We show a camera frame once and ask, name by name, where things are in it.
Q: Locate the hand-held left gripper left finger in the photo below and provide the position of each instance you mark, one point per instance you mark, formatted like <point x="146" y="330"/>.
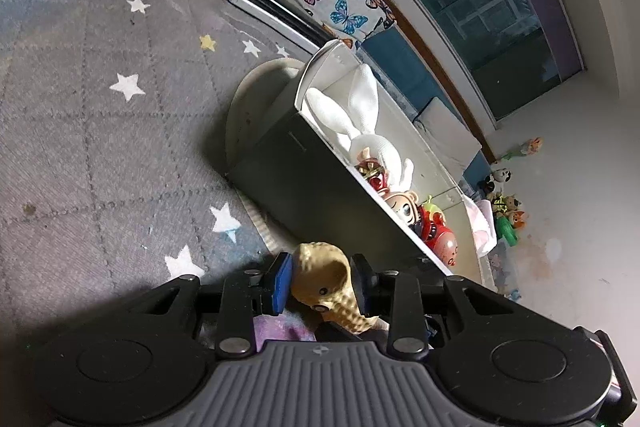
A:
<point x="282" y="278"/>

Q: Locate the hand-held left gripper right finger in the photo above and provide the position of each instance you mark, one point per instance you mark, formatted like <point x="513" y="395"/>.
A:
<point x="361" y="287"/>

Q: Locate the tan peanut toy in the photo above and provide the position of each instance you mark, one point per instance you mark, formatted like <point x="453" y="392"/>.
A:
<point x="325" y="272"/>

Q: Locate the black-haired doll figure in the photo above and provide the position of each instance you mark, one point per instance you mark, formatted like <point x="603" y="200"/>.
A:
<point x="402" y="207"/>

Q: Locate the red round toy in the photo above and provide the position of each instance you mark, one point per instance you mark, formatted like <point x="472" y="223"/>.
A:
<point x="445" y="247"/>

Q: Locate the grey cardboard box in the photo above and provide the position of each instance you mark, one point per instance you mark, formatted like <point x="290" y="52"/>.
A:
<point x="310" y="177"/>

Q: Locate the green round toy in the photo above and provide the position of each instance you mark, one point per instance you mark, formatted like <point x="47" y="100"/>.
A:
<point x="431" y="208"/>

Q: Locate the white plush rabbit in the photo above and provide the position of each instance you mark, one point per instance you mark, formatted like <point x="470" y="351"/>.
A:
<point x="350" y="107"/>

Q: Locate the pink and white tissue pack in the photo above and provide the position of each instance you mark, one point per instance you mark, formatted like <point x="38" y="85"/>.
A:
<point x="482" y="222"/>

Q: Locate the yellow and black plush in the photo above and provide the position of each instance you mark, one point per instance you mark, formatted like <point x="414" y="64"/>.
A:
<point x="498" y="203"/>

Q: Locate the orange fox plush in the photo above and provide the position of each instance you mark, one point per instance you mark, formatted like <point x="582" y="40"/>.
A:
<point x="517" y="218"/>

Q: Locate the tan plush toy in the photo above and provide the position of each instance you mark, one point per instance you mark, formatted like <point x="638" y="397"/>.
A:
<point x="511" y="202"/>

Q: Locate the grey pillow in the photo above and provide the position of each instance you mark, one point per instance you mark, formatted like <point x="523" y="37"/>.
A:
<point x="445" y="127"/>

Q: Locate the small fairy doll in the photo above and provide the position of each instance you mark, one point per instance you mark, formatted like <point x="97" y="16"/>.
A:
<point x="530" y="146"/>

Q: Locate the blue sofa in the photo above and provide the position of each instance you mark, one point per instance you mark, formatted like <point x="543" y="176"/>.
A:
<point x="395" y="52"/>

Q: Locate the black and white flat device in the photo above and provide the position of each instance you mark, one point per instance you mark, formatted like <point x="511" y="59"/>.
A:
<point x="280" y="7"/>

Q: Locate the dark window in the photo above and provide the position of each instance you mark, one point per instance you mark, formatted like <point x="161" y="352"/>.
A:
<point x="490" y="22"/>

